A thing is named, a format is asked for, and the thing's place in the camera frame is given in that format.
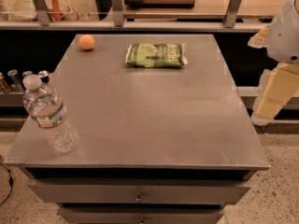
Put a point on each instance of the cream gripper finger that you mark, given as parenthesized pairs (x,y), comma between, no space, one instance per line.
(276,88)
(260,39)

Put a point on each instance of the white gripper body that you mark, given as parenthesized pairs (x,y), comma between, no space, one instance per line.
(285,36)

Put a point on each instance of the clear plastic water bottle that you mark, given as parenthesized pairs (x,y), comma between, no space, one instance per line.
(47,109)

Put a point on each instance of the green jalapeno chip bag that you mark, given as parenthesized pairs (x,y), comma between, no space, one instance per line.
(147,55)

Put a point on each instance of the white orange plastic bag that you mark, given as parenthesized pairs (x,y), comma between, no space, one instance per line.
(25,10)

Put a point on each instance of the grey drawer cabinet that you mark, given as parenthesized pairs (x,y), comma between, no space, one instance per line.
(182,124)

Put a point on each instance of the orange ball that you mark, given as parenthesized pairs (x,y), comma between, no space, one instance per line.
(86,42)

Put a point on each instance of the dark soda can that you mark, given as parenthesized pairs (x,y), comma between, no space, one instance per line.
(44,75)

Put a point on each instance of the upper grey drawer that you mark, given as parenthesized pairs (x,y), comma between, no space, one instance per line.
(207,192)

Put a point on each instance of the grey drawer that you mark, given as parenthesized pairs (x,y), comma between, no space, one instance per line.
(207,192)
(139,215)

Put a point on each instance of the silver soda can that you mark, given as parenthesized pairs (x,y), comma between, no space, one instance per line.
(27,73)

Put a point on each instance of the lower grey drawer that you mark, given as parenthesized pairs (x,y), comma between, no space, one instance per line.
(139,215)

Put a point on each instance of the blue soda can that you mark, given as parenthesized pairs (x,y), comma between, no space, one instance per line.
(16,79)

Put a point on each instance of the right metal shelf bracket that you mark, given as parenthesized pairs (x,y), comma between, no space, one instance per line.
(230,17)

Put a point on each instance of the metal shelf bracket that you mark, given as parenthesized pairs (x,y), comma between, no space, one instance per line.
(117,12)
(230,17)
(42,12)

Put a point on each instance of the middle metal shelf bracket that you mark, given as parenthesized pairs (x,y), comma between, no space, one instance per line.
(117,12)

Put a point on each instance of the left metal shelf bracket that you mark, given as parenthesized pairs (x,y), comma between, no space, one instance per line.
(42,12)

